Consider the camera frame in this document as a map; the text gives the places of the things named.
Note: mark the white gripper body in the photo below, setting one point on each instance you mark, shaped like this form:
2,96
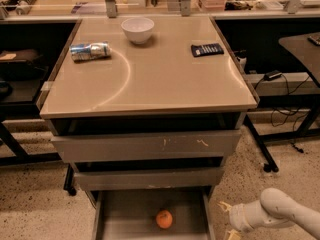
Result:
237,216

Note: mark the orange fruit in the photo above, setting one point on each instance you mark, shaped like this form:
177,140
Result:
164,219

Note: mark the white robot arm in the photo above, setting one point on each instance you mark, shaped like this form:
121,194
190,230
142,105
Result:
273,209

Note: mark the grey middle drawer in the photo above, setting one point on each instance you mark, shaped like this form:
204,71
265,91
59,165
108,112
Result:
149,179

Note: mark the grey drawer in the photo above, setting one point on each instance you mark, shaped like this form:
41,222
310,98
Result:
131,215
146,146
149,179

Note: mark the grey top drawer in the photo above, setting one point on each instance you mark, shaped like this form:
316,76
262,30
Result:
146,146

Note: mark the grey bottom drawer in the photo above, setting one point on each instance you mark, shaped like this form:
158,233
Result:
131,215

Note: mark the grey drawer cabinet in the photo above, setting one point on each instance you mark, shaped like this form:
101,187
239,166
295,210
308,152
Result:
155,87

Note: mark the black power adapter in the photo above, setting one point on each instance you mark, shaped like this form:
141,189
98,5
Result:
272,75

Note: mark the black calculator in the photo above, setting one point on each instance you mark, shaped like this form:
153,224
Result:
206,50

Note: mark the white ceramic bowl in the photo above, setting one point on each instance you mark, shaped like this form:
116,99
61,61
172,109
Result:
138,30

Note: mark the crushed blue silver can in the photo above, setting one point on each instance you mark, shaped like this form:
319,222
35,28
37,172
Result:
89,51

